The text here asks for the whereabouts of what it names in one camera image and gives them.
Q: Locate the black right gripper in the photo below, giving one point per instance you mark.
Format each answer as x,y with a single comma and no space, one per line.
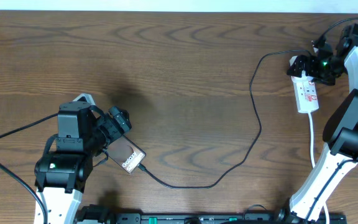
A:
300,62

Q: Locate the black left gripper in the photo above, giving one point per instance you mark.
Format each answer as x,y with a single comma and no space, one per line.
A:
117,123

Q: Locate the Galaxy S25 Ultra smartphone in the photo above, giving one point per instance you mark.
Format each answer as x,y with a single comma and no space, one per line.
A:
126,154

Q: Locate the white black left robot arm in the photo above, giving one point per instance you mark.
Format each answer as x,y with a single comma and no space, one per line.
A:
60,178

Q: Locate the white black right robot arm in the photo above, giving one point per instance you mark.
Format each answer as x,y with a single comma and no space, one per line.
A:
340,134

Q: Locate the white power strip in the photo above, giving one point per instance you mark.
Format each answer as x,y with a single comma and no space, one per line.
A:
305,93

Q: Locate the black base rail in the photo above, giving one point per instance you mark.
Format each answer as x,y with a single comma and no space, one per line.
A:
102,215

